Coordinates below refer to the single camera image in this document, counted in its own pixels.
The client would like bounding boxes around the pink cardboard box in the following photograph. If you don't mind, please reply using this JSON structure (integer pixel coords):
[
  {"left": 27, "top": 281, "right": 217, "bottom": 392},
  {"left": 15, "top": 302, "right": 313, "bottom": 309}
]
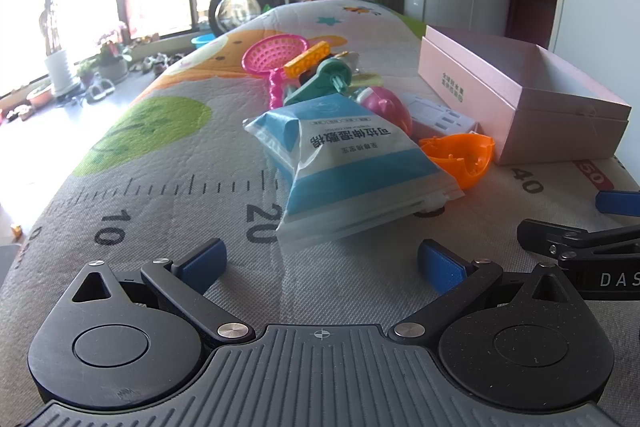
[{"left": 417, "top": 25, "right": 632, "bottom": 165}]

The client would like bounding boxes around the small orange plant pot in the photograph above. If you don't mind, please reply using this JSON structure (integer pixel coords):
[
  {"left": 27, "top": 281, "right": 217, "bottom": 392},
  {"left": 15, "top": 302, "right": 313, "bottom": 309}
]
[{"left": 25, "top": 82, "right": 53, "bottom": 108}]

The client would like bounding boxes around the black round tyre mirror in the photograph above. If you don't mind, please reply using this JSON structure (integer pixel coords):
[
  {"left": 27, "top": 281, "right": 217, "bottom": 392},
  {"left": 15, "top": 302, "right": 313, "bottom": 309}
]
[{"left": 209, "top": 0, "right": 273, "bottom": 36}]

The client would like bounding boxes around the row of shoes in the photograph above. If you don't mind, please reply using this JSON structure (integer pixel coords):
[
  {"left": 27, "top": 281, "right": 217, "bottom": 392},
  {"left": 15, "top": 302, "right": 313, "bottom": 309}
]
[{"left": 130, "top": 52, "right": 186, "bottom": 75}]

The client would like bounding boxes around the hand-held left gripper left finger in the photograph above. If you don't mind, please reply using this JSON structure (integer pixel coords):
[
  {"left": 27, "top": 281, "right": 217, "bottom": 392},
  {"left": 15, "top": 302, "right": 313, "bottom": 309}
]
[{"left": 70, "top": 238, "right": 256, "bottom": 343}]

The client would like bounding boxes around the pink toy ball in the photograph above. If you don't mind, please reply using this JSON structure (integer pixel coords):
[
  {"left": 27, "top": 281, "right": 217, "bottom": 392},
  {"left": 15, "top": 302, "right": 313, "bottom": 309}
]
[{"left": 360, "top": 87, "right": 413, "bottom": 138}]

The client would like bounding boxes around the orange plastic egg shell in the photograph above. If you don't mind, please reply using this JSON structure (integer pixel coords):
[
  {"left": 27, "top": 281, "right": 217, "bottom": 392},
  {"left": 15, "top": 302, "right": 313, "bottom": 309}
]
[{"left": 419, "top": 133, "right": 497, "bottom": 192}]

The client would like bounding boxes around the blue and white cotton packet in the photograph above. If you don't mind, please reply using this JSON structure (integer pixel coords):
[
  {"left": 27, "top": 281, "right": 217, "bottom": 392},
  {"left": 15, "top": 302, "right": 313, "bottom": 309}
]
[{"left": 243, "top": 99, "right": 466, "bottom": 244}]

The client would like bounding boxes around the pink toy strainer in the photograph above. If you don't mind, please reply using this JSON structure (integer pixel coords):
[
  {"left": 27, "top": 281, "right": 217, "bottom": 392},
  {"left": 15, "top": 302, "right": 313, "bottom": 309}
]
[{"left": 242, "top": 34, "right": 311, "bottom": 110}]

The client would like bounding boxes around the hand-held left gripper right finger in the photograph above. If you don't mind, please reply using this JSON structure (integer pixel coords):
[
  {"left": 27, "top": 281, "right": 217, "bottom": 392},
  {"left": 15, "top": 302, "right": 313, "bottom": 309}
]
[{"left": 387, "top": 239, "right": 588, "bottom": 343}]

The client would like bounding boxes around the teal plastic toy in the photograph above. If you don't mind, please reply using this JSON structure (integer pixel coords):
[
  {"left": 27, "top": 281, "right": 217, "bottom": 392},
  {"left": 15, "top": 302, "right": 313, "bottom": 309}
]
[{"left": 284, "top": 57, "right": 353, "bottom": 105}]

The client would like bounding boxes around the tall plant in white pot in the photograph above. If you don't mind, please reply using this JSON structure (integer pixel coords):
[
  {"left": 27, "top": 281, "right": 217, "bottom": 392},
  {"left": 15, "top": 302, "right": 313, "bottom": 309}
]
[{"left": 27, "top": 0, "right": 93, "bottom": 98}]

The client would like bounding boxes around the pair of grey sandals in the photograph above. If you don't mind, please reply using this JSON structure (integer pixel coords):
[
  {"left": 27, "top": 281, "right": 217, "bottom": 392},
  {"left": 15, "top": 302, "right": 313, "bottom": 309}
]
[{"left": 85, "top": 77, "right": 116, "bottom": 102}]

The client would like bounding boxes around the pink flower pot plant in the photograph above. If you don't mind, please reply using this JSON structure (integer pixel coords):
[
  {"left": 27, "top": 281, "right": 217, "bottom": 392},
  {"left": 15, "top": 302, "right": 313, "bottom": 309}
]
[{"left": 95, "top": 22, "right": 133, "bottom": 82}]

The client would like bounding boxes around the printed cartoon play mat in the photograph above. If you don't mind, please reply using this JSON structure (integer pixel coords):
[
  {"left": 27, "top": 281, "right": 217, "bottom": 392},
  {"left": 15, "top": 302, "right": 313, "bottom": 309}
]
[{"left": 0, "top": 0, "right": 640, "bottom": 427}]

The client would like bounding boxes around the yellow toy building block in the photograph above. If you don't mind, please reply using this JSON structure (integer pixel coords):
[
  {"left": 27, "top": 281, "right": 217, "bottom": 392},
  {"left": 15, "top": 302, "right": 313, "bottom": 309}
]
[{"left": 284, "top": 42, "right": 332, "bottom": 80}]

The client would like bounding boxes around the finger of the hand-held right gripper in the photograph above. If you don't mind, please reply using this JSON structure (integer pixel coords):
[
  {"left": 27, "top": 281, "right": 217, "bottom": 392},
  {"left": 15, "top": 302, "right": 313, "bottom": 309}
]
[
  {"left": 517, "top": 219, "right": 640, "bottom": 265},
  {"left": 596, "top": 190, "right": 640, "bottom": 214}
]

